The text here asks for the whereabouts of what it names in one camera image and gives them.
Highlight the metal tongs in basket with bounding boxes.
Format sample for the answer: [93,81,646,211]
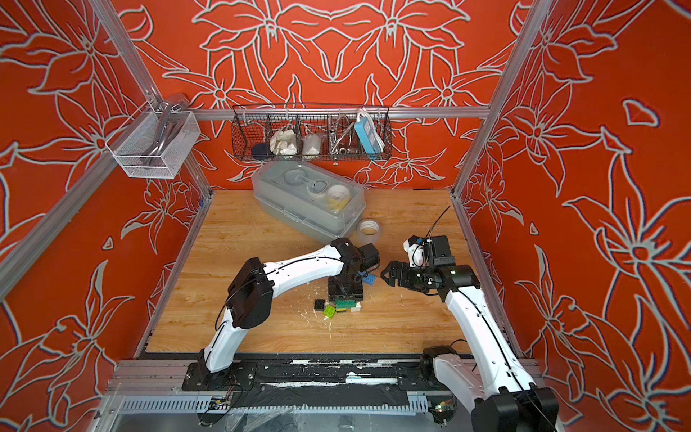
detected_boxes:
[328,114,354,158]

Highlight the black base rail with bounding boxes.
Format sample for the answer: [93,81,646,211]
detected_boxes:
[182,354,453,413]

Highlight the lime lego brick lower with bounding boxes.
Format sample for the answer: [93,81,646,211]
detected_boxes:
[323,305,337,320]

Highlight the aluminium frame post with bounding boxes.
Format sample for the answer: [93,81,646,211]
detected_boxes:
[451,0,552,203]
[90,1,212,201]

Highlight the dark round object in basket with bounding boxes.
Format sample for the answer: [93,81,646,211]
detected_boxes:
[251,142,273,161]

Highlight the black wire basket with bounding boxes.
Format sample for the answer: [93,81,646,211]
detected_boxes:
[230,104,393,163]

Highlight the white cup in basket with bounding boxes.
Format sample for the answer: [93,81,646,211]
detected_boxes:
[302,133,323,161]

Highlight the yellow tape roll in box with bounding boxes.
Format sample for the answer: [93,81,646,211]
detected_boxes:
[327,185,351,212]

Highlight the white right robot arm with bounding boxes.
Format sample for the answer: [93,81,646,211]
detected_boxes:
[381,261,563,431]

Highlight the grey plastic storage box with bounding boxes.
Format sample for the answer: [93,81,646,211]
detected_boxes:
[251,161,366,243]

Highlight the clear acrylic wall bin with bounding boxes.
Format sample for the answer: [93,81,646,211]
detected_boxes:
[106,109,201,179]

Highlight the aluminium frame post left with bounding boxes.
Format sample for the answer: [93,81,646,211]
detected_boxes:
[90,1,212,201]

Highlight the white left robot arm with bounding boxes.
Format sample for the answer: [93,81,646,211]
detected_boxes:
[198,238,380,374]

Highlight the aluminium rear crossbar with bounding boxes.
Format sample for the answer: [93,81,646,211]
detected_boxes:
[193,105,489,121]

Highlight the white slotted cable duct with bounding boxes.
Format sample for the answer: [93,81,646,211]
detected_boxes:
[117,392,430,416]

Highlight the dark green lego brick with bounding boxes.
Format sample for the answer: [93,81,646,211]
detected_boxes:
[335,299,358,310]

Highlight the aluminium frame post right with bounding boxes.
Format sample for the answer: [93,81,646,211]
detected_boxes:
[451,0,552,203]

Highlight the clear tape roll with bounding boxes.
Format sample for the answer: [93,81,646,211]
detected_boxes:
[356,219,383,245]

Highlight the white crumpled cloth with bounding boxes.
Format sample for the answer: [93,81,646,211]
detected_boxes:
[269,129,298,157]

